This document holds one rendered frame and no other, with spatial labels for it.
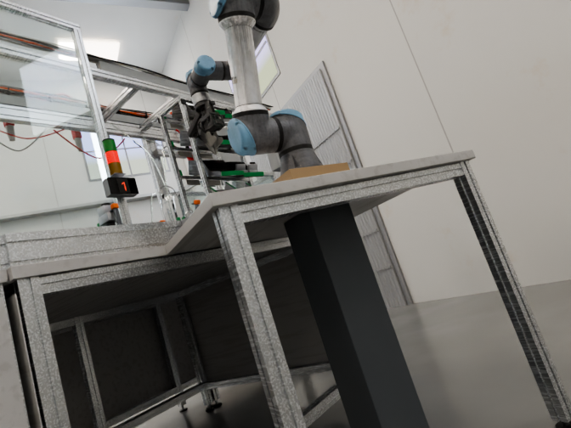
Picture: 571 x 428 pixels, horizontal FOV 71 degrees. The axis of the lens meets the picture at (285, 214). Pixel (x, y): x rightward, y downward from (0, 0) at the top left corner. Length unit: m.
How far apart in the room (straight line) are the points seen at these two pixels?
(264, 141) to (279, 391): 0.73
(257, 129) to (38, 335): 0.78
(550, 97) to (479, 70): 0.63
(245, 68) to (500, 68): 2.85
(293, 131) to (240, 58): 0.27
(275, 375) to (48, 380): 0.51
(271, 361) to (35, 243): 0.68
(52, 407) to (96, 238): 0.45
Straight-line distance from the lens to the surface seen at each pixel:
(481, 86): 3.92
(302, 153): 1.28
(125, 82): 2.65
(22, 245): 1.18
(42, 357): 1.06
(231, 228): 0.84
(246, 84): 1.28
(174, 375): 3.28
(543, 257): 3.85
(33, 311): 1.08
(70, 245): 1.22
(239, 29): 1.33
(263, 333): 0.83
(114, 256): 1.17
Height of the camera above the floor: 0.64
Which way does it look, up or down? 10 degrees up
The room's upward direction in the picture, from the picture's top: 18 degrees counter-clockwise
